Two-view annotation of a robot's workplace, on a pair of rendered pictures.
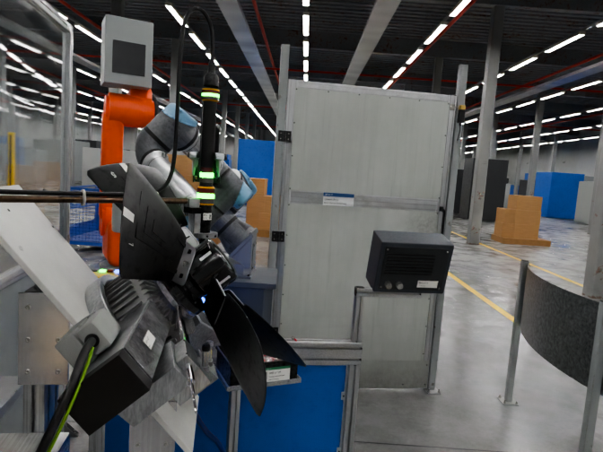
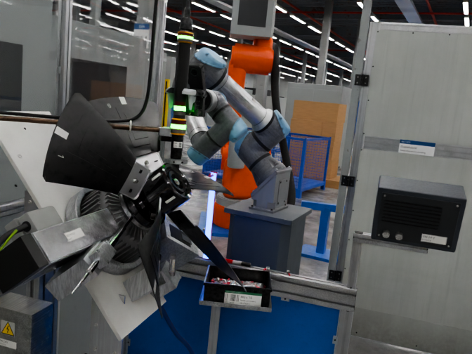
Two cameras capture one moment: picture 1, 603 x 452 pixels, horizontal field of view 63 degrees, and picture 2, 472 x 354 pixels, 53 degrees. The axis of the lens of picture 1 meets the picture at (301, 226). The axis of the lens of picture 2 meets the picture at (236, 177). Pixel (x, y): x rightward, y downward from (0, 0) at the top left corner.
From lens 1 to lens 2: 0.51 m
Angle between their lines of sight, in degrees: 26
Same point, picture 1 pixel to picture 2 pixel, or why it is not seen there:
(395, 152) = not seen: outside the picture
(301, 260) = (370, 207)
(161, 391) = (76, 277)
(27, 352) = not seen: hidden behind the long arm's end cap
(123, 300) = (90, 206)
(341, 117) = (425, 60)
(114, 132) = (237, 78)
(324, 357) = (315, 296)
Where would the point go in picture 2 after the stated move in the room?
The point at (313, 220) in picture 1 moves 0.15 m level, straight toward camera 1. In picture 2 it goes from (387, 167) to (382, 169)
